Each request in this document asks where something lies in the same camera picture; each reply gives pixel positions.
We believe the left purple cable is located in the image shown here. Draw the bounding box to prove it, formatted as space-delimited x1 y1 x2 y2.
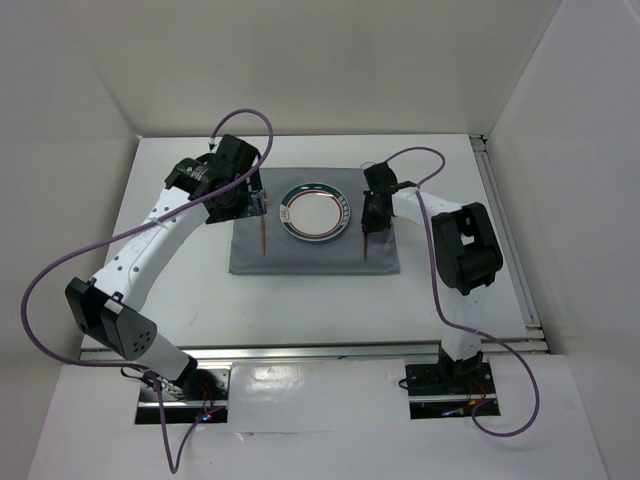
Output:
20 107 275 474

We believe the aluminium front rail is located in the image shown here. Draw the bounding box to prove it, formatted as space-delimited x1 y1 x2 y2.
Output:
79 339 549 365

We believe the white plate green red rim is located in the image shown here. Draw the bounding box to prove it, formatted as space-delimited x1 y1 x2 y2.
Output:
279 182 351 243

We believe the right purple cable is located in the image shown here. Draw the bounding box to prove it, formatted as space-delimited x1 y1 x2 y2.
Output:
384 146 542 439

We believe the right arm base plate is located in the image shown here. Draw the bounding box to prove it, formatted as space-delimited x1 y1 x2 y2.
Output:
398 362 500 420

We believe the purple cable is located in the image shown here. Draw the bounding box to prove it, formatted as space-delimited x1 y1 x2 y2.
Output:
20 107 275 474
384 146 542 439

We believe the grey cloth placemat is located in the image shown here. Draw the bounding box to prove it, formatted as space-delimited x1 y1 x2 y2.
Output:
229 168 400 276

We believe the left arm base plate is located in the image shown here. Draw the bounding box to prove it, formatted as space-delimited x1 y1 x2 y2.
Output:
134 364 231 425

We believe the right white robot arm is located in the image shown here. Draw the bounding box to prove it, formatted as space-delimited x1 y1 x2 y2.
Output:
361 162 503 392

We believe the copper fork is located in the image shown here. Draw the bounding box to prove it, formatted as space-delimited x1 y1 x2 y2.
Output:
260 190 268 256

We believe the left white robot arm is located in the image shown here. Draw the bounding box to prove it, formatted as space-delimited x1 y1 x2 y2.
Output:
65 135 266 399

